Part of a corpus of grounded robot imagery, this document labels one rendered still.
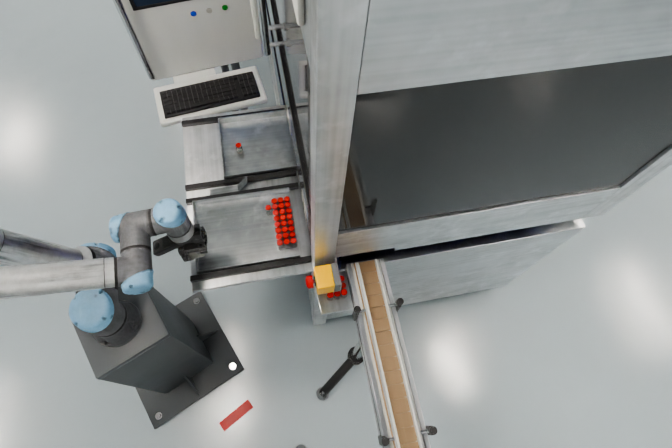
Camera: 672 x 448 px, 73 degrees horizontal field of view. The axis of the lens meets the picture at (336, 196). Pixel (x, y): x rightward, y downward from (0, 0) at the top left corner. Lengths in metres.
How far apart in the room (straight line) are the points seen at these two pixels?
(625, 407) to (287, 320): 1.70
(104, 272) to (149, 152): 1.77
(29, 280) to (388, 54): 0.95
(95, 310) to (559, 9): 1.35
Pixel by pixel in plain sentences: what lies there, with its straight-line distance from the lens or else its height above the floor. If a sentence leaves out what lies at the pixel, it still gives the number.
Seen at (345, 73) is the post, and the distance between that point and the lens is 0.69.
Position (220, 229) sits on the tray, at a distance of 1.64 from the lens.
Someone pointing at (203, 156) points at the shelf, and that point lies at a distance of 1.79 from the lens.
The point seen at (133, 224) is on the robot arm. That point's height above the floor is 1.25.
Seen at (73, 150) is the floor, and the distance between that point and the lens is 3.13.
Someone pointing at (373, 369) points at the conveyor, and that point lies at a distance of 1.45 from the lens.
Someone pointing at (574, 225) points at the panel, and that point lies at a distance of 1.88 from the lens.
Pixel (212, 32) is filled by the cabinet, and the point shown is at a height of 1.00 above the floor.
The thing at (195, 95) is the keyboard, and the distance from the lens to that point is 2.04.
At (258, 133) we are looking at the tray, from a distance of 1.81.
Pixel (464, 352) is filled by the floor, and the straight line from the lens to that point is 2.51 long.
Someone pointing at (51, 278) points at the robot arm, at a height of 1.31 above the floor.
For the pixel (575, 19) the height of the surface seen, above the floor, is 1.91.
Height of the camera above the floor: 2.37
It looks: 63 degrees down
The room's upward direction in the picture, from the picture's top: 6 degrees clockwise
